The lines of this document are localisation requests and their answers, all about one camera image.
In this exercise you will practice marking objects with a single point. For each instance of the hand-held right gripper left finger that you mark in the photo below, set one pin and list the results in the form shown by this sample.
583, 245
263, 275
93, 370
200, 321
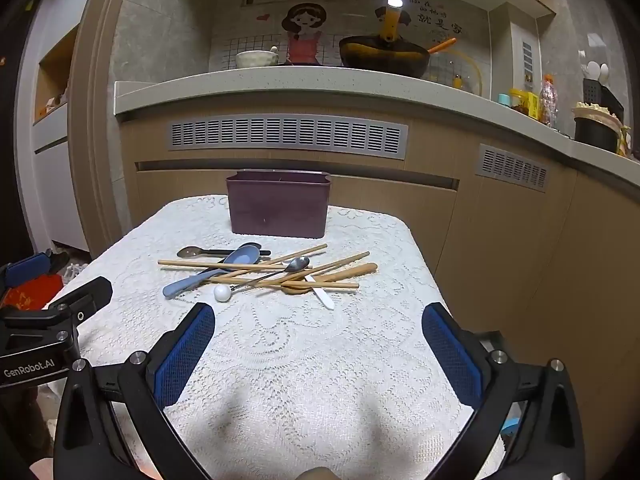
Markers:
185, 355

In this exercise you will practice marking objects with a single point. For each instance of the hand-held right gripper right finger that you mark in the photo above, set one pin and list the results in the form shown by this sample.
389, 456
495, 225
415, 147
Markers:
452, 355

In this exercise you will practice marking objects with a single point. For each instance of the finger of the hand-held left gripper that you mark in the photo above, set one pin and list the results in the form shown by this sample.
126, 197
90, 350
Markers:
92, 292
30, 266

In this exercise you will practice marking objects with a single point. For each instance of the blue plastic spoon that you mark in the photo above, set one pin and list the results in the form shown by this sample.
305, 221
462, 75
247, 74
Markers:
241, 257

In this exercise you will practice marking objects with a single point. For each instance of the wooden spoon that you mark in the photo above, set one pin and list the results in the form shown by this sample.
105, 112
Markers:
350, 274

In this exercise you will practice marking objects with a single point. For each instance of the metal spoon with white ball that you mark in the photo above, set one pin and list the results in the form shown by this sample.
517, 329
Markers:
299, 263

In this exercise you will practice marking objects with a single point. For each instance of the purple plastic container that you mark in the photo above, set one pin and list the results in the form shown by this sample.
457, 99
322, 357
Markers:
277, 205

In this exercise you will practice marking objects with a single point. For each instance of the red bag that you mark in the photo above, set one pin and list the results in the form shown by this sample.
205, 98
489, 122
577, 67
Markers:
30, 295

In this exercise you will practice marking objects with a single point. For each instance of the wooden base cabinet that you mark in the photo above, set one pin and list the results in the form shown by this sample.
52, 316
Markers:
500, 260

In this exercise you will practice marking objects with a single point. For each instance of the white lace tablecloth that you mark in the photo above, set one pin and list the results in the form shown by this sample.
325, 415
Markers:
300, 360

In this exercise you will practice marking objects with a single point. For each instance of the small grey vent grille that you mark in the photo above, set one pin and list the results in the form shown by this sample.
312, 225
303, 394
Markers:
512, 166

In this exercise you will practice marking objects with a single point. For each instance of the large grey vent grille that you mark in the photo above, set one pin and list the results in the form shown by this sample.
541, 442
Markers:
287, 136

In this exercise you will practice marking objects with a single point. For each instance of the teal lidded cup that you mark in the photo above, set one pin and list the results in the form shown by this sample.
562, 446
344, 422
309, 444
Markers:
504, 100

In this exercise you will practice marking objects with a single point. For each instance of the black round pot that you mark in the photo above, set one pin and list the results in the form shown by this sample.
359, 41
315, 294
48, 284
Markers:
595, 132

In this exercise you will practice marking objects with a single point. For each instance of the orange capped bottle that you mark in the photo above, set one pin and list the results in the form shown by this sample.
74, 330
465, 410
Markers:
548, 102

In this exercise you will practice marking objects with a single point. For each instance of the small yellow bottle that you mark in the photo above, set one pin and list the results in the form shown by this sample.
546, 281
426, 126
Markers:
457, 81

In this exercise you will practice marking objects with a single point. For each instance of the white bowl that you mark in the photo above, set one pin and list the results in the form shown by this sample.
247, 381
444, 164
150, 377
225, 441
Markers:
255, 58

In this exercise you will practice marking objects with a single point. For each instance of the grey stone countertop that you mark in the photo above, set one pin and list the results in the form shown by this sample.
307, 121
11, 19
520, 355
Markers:
300, 85

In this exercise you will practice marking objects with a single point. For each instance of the black utensil holder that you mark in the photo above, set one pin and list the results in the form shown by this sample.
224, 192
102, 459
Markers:
602, 92

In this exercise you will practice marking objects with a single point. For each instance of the wall shelf niche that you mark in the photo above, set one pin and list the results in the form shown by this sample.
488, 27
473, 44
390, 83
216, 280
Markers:
52, 80

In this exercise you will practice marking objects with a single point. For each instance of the cartoon wall poster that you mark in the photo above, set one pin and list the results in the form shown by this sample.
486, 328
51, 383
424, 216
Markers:
250, 25

